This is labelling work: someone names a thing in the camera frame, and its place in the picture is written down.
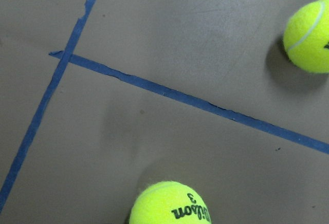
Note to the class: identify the yellow tennis ball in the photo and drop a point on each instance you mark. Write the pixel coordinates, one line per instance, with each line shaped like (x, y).
(169, 202)
(305, 38)

